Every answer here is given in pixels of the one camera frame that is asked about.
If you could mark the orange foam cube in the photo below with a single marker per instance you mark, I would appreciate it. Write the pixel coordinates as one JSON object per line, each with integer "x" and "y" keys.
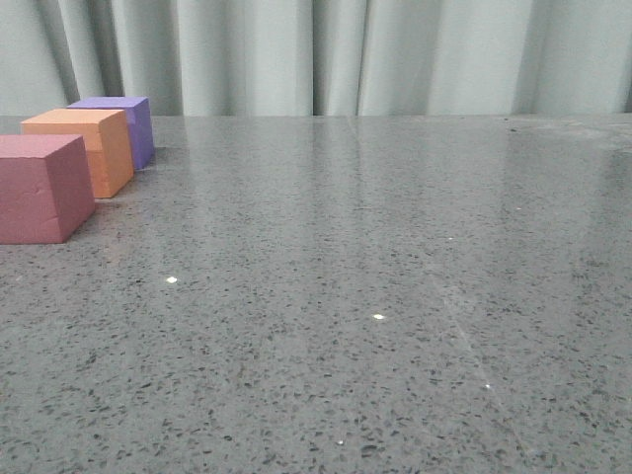
{"x": 106, "y": 138}

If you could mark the purple foam cube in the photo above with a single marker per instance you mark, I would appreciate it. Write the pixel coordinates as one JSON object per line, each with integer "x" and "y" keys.
{"x": 138, "y": 117}

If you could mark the grey-green curtain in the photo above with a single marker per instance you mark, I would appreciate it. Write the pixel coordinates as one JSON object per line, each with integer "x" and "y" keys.
{"x": 334, "y": 58}

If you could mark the pink foam cube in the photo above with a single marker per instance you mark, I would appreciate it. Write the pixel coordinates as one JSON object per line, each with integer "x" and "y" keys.
{"x": 46, "y": 190}

